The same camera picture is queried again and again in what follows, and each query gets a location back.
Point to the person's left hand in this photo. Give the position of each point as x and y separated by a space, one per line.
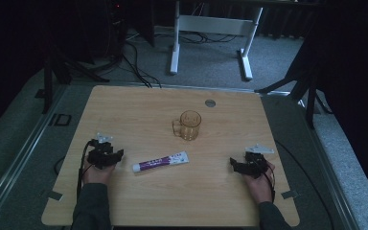
98 175

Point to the black computer tower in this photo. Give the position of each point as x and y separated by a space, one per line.
117 28

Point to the person's right hand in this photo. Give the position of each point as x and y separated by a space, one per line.
260 188

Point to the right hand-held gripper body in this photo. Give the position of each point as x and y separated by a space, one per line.
255 164

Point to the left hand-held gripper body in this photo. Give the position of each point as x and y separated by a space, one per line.
99 155

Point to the amber transparent cup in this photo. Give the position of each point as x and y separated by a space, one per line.
190 126

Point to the black stand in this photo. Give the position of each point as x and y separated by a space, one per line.
306 86
49 80

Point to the grey round table grommet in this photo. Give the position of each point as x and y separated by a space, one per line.
210 103

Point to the white and purple toothpaste tube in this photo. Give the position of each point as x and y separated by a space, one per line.
159 162

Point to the white desk frame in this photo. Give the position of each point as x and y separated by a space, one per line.
215 25

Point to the grey tape strip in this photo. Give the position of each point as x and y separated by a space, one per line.
55 195
289 194

